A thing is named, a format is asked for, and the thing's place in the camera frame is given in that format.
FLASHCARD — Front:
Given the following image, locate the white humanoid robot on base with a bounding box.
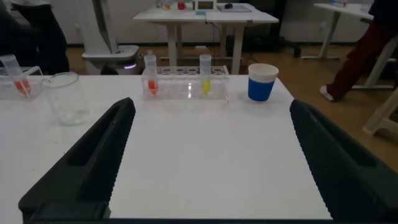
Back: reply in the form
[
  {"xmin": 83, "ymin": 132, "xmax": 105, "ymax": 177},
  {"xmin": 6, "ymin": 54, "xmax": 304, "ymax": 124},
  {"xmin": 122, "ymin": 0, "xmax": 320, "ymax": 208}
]
[{"xmin": 81, "ymin": 0, "xmax": 141, "ymax": 75}]

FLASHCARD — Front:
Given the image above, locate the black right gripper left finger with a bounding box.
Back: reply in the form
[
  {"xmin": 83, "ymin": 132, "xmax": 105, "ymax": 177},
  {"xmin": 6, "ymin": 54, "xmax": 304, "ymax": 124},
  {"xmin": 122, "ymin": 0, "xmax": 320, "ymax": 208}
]
[{"xmin": 17, "ymin": 96, "xmax": 137, "ymax": 224}]

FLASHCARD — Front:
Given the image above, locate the grey desk pad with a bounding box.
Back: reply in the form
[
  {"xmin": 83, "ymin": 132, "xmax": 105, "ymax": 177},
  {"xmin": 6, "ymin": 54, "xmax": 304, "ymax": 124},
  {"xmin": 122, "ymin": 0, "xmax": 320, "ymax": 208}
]
[{"xmin": 216, "ymin": 4, "xmax": 252, "ymax": 13}]

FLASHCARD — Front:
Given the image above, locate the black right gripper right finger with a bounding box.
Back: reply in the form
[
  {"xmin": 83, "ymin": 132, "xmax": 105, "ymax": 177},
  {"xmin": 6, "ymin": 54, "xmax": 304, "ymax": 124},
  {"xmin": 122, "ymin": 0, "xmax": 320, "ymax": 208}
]
[{"xmin": 289, "ymin": 99, "xmax": 398, "ymax": 224}]

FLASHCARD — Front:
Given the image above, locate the clear acrylic tube rack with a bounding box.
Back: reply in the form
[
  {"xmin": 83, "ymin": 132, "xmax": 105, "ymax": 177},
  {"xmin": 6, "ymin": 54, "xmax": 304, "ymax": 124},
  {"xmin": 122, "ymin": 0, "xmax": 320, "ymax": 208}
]
[
  {"xmin": 141, "ymin": 65, "xmax": 230, "ymax": 102},
  {"xmin": 0, "ymin": 65, "xmax": 44, "ymax": 100}
]

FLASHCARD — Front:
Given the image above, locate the person in red trousers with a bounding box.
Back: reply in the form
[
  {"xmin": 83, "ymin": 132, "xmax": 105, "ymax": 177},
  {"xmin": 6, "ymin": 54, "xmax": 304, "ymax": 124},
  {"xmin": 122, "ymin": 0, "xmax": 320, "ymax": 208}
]
[{"xmin": 319, "ymin": 0, "xmax": 398, "ymax": 103}]

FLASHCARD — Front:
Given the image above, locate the long white desk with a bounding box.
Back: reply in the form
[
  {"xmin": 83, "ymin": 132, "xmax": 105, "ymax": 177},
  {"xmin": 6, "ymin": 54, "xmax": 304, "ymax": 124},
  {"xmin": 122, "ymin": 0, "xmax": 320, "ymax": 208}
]
[{"xmin": 301, "ymin": 2, "xmax": 398, "ymax": 91}]

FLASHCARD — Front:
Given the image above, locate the blue white paper cup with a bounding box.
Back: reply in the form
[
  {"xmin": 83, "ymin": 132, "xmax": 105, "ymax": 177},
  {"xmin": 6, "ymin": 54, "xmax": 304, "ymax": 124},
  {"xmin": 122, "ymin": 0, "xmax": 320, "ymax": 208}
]
[{"xmin": 248, "ymin": 63, "xmax": 280, "ymax": 103}]

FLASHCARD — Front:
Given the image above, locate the person in dark clothes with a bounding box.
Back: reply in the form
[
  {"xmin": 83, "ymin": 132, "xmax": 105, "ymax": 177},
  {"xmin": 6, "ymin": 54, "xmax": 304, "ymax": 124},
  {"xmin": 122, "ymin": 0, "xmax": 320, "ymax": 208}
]
[{"xmin": 11, "ymin": 0, "xmax": 71, "ymax": 75}]

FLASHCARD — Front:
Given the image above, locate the white standing desk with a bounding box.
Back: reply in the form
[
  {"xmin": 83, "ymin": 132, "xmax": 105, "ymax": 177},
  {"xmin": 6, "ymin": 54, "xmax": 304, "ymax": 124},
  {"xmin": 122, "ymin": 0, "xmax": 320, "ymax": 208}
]
[
  {"xmin": 132, "ymin": 2, "xmax": 208, "ymax": 68},
  {"xmin": 205, "ymin": 2, "xmax": 280, "ymax": 75}
]

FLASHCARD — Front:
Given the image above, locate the white drawer organizer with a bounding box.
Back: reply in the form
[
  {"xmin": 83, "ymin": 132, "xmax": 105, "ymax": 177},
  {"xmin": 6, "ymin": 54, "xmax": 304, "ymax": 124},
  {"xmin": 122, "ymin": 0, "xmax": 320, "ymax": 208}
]
[{"xmin": 193, "ymin": 0, "xmax": 218, "ymax": 11}]

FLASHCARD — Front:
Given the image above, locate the clear glass beaker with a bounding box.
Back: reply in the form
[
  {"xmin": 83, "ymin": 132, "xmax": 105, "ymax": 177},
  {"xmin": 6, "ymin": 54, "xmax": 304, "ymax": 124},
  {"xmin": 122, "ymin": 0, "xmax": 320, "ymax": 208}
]
[{"xmin": 42, "ymin": 72, "xmax": 91, "ymax": 127}]

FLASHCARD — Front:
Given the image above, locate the orange pigment test tube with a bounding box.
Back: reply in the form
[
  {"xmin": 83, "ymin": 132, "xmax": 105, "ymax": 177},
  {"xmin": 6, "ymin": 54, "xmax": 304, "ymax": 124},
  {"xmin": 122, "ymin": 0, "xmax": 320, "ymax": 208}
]
[
  {"xmin": 143, "ymin": 50, "xmax": 160, "ymax": 96},
  {"xmin": 0, "ymin": 54, "xmax": 32, "ymax": 97}
]

